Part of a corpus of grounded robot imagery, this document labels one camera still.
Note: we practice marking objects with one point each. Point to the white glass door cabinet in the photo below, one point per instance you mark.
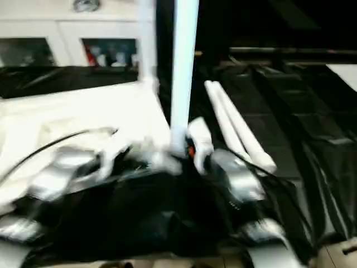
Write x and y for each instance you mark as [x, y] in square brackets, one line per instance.
[69, 25]

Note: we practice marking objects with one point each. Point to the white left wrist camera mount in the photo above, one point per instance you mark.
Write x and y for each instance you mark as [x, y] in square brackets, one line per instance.
[111, 148]

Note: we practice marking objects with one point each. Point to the black flat monitor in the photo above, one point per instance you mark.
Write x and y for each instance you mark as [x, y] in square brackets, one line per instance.
[293, 50]

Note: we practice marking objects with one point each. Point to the white plastic table top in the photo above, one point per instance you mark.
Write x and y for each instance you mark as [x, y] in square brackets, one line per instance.
[83, 111]

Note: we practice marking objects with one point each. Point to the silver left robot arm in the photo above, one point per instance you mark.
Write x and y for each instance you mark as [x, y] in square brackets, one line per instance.
[55, 173]

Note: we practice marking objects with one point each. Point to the black glossy mat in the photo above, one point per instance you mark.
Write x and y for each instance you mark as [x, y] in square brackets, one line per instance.
[293, 125]

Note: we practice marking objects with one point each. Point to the black stand leg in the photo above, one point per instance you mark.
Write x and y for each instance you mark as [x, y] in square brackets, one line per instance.
[350, 249]

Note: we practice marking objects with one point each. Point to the white plastic table leg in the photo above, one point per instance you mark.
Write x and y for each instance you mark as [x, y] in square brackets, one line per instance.
[184, 69]
[147, 42]
[245, 128]
[226, 117]

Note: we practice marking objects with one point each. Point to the red package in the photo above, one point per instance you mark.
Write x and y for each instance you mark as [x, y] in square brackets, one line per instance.
[90, 56]

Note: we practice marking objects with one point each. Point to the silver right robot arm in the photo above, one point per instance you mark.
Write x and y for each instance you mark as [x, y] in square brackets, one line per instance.
[240, 176]

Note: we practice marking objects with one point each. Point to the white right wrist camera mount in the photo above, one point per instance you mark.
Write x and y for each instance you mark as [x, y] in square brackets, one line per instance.
[202, 136]

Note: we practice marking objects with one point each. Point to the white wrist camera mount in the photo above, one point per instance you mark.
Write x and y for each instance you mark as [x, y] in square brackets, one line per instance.
[202, 136]
[111, 148]

